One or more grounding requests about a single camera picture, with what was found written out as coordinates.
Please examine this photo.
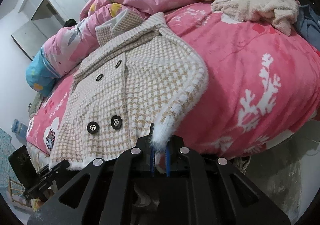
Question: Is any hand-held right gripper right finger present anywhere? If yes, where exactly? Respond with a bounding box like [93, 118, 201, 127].
[166, 136, 291, 225]

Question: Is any wooden stool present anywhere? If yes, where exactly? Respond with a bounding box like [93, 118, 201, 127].
[9, 176, 28, 201]

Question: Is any blue denim garment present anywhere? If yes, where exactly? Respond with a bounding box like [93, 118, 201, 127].
[297, 4, 320, 52]

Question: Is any pink floral blanket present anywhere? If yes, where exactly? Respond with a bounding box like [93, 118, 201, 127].
[26, 5, 320, 163]

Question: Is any cream fluffy garment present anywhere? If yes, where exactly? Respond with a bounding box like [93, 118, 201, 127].
[211, 0, 300, 35]

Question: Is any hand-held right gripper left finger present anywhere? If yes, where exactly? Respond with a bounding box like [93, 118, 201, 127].
[27, 124, 155, 225]

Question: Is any beige houndstooth coat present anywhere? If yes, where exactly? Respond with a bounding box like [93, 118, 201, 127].
[49, 11, 209, 174]

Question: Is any light blue object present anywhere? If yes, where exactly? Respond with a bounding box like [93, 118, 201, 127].
[11, 119, 28, 138]

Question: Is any green patterned cloth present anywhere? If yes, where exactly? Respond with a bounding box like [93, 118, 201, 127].
[27, 92, 49, 117]

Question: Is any teal patterned cloth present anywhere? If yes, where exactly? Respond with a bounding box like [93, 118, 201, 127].
[0, 127, 16, 187]

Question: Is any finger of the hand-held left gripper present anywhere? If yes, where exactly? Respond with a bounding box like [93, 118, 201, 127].
[37, 159, 70, 180]

